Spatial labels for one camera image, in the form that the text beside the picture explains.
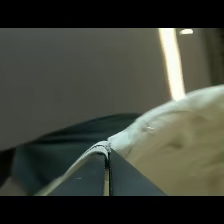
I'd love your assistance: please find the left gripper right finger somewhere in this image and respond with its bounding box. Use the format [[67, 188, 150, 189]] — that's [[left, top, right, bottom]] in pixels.
[[107, 147, 168, 197]]

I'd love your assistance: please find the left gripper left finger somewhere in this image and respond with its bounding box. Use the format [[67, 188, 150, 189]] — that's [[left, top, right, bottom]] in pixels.
[[47, 151, 110, 197]]

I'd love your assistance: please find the grey-brown shirt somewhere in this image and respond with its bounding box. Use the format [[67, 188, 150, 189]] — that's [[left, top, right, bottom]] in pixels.
[[34, 84, 224, 197]]

